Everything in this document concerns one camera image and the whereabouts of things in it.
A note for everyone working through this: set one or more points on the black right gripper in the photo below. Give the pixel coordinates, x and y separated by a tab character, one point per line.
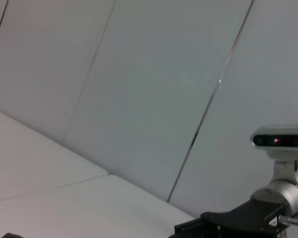
238	220

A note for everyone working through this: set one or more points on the dark green shirt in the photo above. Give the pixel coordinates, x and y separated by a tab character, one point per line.
12	235

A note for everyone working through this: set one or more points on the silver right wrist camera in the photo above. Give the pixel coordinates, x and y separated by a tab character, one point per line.
280	148

